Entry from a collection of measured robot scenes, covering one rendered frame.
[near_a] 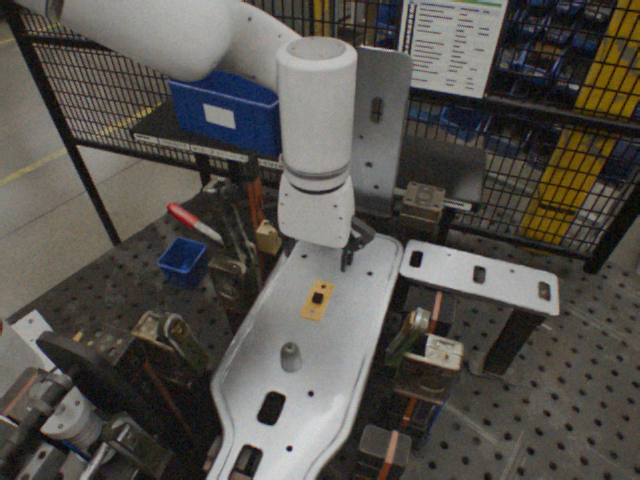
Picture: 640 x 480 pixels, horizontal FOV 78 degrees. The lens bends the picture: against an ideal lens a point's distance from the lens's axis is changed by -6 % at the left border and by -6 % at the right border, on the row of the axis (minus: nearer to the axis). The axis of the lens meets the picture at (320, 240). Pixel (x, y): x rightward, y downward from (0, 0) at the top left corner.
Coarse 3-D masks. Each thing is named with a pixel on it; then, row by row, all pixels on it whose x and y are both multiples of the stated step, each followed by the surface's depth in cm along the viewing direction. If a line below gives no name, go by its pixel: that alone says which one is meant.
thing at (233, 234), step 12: (216, 180) 62; (204, 192) 61; (216, 192) 61; (228, 192) 60; (240, 192) 62; (216, 204) 62; (228, 204) 65; (216, 216) 64; (228, 216) 66; (228, 228) 65; (240, 228) 69; (228, 240) 67; (240, 240) 71; (228, 252) 69
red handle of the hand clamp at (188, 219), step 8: (168, 208) 69; (176, 208) 69; (176, 216) 69; (184, 216) 69; (192, 216) 69; (184, 224) 69; (192, 224) 69; (200, 224) 70; (200, 232) 70; (208, 232) 70; (216, 232) 71; (208, 240) 71; (216, 240) 70; (224, 248) 71
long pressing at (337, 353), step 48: (384, 240) 84; (288, 288) 75; (336, 288) 75; (384, 288) 75; (240, 336) 68; (288, 336) 68; (336, 336) 68; (240, 384) 62; (288, 384) 62; (336, 384) 62; (240, 432) 57; (288, 432) 57; (336, 432) 57
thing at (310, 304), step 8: (320, 280) 76; (312, 288) 75; (320, 288) 75; (328, 288) 75; (312, 296) 73; (320, 296) 72; (328, 296) 74; (304, 304) 72; (312, 304) 72; (320, 304) 72; (304, 312) 71; (320, 312) 71; (312, 320) 70; (320, 320) 70
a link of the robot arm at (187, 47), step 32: (64, 0) 31; (96, 0) 31; (128, 0) 32; (160, 0) 33; (192, 0) 35; (224, 0) 39; (96, 32) 34; (128, 32) 34; (160, 32) 34; (192, 32) 35; (224, 32) 37; (256, 32) 46; (288, 32) 48; (160, 64) 37; (192, 64) 37; (224, 64) 46; (256, 64) 49
